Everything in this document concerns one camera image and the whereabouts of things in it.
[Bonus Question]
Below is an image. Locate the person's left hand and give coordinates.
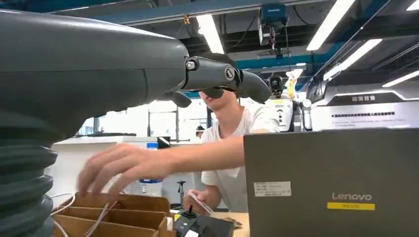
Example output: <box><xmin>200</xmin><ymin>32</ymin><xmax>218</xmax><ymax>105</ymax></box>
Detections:
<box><xmin>78</xmin><ymin>143</ymin><xmax>176</xmax><ymax>201</ymax></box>

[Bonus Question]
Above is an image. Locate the person's right hand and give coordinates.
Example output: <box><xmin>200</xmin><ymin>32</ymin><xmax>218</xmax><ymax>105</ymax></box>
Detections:
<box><xmin>182</xmin><ymin>190</ymin><xmax>213</xmax><ymax>216</ymax></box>

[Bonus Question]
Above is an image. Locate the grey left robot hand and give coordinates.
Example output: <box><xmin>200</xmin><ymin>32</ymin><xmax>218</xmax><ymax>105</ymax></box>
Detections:
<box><xmin>0</xmin><ymin>9</ymin><xmax>273</xmax><ymax>141</ymax></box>

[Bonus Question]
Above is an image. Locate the white card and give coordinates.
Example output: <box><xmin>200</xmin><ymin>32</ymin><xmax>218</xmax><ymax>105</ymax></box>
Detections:
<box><xmin>188</xmin><ymin>192</ymin><xmax>215</xmax><ymax>216</ymax></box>

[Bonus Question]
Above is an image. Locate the black small stand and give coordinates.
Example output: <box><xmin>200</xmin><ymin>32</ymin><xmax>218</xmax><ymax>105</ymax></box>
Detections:
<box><xmin>176</xmin><ymin>180</ymin><xmax>187</xmax><ymax>207</ymax></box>

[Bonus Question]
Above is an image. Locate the black joystick controller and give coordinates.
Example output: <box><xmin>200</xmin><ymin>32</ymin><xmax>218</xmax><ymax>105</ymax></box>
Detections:
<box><xmin>172</xmin><ymin>205</ymin><xmax>235</xmax><ymax>237</ymax></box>

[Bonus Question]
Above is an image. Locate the clear water bottle blue cap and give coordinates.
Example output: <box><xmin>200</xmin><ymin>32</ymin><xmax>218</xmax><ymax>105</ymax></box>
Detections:
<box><xmin>139</xmin><ymin>142</ymin><xmax>164</xmax><ymax>198</ymax></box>

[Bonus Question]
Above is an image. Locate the wooden card box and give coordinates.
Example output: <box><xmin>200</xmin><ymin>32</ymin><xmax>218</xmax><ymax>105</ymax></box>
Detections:
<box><xmin>51</xmin><ymin>192</ymin><xmax>175</xmax><ymax>237</ymax></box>

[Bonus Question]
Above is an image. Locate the white counter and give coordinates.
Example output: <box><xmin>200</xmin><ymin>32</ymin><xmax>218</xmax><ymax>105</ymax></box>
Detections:
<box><xmin>44</xmin><ymin>135</ymin><xmax>200</xmax><ymax>210</ymax></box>

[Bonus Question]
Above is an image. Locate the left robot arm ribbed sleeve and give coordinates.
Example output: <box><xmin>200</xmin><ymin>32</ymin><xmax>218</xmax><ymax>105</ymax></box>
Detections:
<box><xmin>0</xmin><ymin>111</ymin><xmax>59</xmax><ymax>237</ymax></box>

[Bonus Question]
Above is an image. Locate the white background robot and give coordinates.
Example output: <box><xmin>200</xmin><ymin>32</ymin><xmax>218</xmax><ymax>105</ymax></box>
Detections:
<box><xmin>264</xmin><ymin>69</ymin><xmax>312</xmax><ymax>133</ymax></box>

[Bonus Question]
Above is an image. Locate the grey laptop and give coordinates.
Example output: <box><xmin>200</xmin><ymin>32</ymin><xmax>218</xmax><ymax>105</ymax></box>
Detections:
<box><xmin>243</xmin><ymin>127</ymin><xmax>419</xmax><ymax>237</ymax></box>

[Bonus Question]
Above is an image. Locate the blue ceiling mounted device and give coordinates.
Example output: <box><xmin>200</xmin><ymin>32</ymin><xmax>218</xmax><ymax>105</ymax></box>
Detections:
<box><xmin>257</xmin><ymin>3</ymin><xmax>290</xmax><ymax>47</ymax></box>

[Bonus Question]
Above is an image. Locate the white cable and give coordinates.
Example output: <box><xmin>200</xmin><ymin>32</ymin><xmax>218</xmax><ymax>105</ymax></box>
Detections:
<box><xmin>49</xmin><ymin>192</ymin><xmax>117</xmax><ymax>237</ymax></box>

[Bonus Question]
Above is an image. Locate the white wall sign board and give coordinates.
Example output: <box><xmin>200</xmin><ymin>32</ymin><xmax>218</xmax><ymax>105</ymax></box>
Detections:
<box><xmin>310</xmin><ymin>91</ymin><xmax>419</xmax><ymax>132</ymax></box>

